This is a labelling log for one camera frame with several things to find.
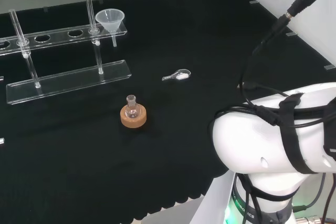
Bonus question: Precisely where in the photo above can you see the clear plastic funnel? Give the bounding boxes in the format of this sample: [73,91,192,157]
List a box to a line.
[94,9,126,48]

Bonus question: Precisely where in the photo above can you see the clear acrylic funnel stand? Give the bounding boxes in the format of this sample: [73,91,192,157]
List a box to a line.
[0,0,132,106]

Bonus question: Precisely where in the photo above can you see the small round-bottom glass flask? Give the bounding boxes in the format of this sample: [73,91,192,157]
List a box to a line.
[125,94,140,120]

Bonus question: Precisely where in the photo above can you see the black bench cloth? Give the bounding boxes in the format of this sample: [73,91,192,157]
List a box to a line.
[0,0,336,221]

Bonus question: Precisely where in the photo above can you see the cork ring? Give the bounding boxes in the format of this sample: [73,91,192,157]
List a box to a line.
[120,104,147,130]

